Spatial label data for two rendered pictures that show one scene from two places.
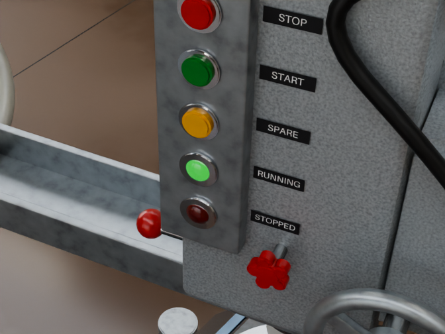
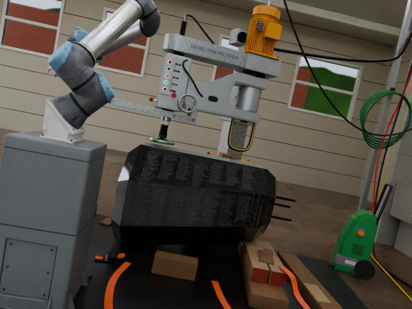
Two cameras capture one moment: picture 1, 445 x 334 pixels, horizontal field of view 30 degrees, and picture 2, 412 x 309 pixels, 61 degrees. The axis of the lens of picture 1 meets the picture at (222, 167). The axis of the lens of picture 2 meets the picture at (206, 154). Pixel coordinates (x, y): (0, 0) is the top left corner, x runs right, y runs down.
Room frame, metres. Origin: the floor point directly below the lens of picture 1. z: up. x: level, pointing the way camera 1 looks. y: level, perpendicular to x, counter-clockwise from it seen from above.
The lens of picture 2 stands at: (-1.82, 1.37, 1.07)
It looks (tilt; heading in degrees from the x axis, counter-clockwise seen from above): 5 degrees down; 322
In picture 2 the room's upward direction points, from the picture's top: 11 degrees clockwise
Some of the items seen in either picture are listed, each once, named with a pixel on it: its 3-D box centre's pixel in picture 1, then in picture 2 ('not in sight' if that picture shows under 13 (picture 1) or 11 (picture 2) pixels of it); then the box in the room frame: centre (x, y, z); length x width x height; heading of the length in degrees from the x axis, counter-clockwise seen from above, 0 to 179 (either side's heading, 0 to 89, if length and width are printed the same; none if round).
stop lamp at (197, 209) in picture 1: (198, 212); not in sight; (0.55, 0.02, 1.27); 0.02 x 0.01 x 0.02; 68
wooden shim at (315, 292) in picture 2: not in sight; (316, 293); (-0.57, -0.79, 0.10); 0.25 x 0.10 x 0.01; 147
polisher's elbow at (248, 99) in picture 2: not in sight; (247, 99); (0.39, -0.70, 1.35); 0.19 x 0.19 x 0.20
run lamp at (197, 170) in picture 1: (198, 168); not in sight; (0.55, 0.02, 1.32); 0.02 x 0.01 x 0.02; 68
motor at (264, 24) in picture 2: not in sight; (262, 34); (0.38, -0.70, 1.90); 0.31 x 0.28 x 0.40; 158
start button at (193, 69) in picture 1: (198, 69); not in sight; (0.54, 0.02, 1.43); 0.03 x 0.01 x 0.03; 68
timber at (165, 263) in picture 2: not in sight; (175, 265); (0.08, -0.05, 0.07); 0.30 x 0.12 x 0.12; 53
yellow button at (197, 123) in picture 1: (197, 122); not in sight; (0.54, 0.02, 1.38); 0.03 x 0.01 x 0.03; 68
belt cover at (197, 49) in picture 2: not in sight; (221, 59); (0.51, -0.42, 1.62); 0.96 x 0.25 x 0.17; 68
